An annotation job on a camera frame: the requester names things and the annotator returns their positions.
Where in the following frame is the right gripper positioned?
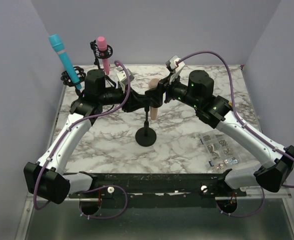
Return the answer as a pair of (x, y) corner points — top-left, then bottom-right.
(146, 71), (201, 109)

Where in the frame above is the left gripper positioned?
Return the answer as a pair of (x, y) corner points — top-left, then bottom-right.
(99, 81), (147, 113)

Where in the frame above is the beige microphone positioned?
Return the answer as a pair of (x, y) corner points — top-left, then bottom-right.
(149, 78), (160, 121)

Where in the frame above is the black clip mic stand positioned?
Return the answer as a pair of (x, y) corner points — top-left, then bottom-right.
(135, 94), (157, 147)

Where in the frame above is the black shock-mount mic stand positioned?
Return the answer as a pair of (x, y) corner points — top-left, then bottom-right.
(60, 66), (86, 97)

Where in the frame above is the blue microphone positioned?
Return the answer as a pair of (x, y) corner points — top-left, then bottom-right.
(49, 34), (81, 90)

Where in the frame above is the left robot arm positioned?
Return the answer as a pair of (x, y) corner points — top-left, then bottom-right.
(23, 69), (145, 204)

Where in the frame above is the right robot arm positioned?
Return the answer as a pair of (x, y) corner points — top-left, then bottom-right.
(145, 70), (294, 196)

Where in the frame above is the black tripod mic stand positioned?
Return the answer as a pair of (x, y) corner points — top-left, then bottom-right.
(89, 40), (114, 90)

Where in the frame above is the pink microphone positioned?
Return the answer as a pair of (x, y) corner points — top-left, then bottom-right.
(97, 36), (110, 75)

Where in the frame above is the clear plastic parts box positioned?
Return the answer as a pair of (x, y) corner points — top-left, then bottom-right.
(200, 130), (240, 173)

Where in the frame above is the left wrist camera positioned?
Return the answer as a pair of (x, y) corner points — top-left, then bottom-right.
(116, 66), (134, 93)

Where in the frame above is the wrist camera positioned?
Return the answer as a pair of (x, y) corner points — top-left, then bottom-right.
(165, 55), (185, 84)
(116, 66), (134, 93)

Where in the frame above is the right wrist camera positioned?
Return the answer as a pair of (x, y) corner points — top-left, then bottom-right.
(165, 55), (185, 84)

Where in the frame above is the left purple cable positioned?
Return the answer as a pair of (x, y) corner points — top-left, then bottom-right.
(33, 59), (131, 211)

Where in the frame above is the purple cable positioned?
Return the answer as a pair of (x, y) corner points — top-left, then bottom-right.
(33, 59), (131, 211)
(178, 51), (294, 218)

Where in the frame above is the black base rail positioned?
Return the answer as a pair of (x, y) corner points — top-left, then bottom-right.
(61, 172), (290, 208)

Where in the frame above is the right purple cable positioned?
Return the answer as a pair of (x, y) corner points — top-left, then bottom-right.
(178, 51), (294, 218)

